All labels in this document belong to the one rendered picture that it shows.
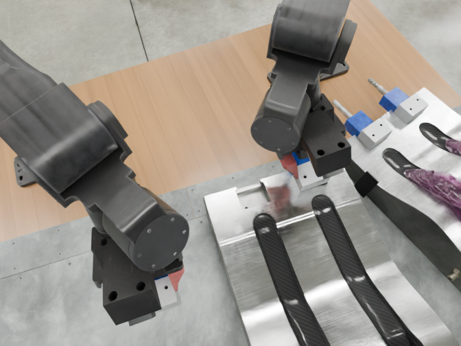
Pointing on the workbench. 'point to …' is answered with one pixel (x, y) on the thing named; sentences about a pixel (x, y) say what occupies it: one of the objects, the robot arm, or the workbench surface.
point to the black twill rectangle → (365, 184)
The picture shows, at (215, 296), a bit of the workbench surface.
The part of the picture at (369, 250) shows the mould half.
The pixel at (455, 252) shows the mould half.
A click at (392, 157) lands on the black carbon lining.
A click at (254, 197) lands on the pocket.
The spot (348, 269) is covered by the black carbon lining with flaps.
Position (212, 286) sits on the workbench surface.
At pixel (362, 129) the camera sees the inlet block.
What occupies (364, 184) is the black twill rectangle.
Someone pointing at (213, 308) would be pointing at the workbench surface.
